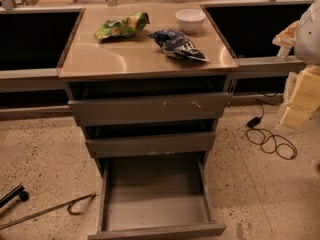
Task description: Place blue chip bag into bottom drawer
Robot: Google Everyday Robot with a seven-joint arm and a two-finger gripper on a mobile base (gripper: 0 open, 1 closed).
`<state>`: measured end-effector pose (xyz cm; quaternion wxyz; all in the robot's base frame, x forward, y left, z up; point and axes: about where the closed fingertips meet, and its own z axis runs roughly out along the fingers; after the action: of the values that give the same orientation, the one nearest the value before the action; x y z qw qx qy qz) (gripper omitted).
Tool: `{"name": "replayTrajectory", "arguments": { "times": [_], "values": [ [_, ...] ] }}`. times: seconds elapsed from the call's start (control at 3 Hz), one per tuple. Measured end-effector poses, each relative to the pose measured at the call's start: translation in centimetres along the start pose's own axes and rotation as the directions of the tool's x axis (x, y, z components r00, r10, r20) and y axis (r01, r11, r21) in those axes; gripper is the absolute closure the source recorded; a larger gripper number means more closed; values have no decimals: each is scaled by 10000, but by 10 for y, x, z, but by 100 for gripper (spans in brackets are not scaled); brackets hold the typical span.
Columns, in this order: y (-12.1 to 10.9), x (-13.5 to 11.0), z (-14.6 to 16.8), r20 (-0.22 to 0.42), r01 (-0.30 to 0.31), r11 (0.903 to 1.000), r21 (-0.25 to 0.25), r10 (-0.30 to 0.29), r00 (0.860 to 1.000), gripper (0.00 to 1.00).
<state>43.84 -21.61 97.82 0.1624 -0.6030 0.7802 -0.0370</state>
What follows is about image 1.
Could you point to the grey drawer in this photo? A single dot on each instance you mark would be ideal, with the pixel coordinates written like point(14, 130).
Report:
point(151, 145)
point(155, 197)
point(149, 109)

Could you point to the black caster leg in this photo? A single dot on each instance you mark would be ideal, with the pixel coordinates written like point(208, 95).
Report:
point(18, 191)

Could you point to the grey drawer cabinet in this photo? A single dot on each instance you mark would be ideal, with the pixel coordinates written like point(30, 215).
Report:
point(137, 67)

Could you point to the metal rod with hook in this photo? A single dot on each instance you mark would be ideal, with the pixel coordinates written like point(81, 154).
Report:
point(68, 205)

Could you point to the top grey drawer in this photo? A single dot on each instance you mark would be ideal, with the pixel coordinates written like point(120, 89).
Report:
point(149, 109)

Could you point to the blue chip bag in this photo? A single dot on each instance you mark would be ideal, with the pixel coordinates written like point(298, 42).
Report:
point(176, 45)

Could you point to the bottom grey drawer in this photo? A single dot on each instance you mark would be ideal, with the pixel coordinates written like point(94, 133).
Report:
point(155, 197)

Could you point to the clear water bottle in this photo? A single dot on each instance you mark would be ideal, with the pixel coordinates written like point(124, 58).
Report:
point(283, 53)

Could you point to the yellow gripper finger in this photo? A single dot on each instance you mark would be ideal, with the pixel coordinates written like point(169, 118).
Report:
point(301, 97)
point(286, 38)

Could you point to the green chip bag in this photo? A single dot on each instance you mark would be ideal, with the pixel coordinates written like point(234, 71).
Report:
point(124, 27)

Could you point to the middle grey drawer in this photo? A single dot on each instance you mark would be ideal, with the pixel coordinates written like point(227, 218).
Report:
point(151, 145)

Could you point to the white bowl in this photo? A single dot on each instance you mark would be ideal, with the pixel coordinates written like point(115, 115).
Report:
point(190, 20)

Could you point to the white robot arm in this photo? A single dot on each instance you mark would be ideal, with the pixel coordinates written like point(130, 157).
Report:
point(307, 39)

